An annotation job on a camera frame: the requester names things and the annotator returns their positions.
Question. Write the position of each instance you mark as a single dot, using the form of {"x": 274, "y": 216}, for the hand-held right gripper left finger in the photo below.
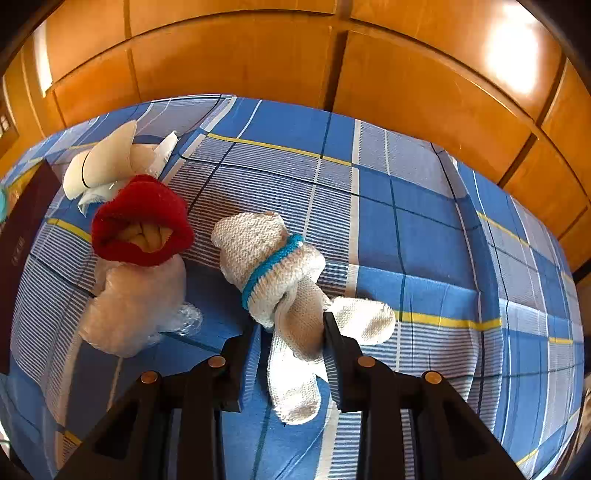
{"x": 248, "y": 369}

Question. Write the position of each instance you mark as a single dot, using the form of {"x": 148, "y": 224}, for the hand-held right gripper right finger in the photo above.
{"x": 332, "y": 369}

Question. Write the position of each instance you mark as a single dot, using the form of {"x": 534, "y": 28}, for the white knitted socks teal stripe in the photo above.
{"x": 268, "y": 258}

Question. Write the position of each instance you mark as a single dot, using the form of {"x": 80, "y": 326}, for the clear plastic bag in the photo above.
{"x": 134, "y": 304}

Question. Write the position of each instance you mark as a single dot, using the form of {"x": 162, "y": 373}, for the maroon box with gold lining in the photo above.
{"x": 25, "y": 240}

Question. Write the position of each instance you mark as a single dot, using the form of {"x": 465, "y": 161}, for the red knitted hat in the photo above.
{"x": 138, "y": 203}

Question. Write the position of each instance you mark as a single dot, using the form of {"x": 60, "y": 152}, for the beige rolled cloth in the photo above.
{"x": 111, "y": 157}

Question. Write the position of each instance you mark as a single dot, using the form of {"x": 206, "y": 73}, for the wooden wardrobe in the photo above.
{"x": 277, "y": 60}

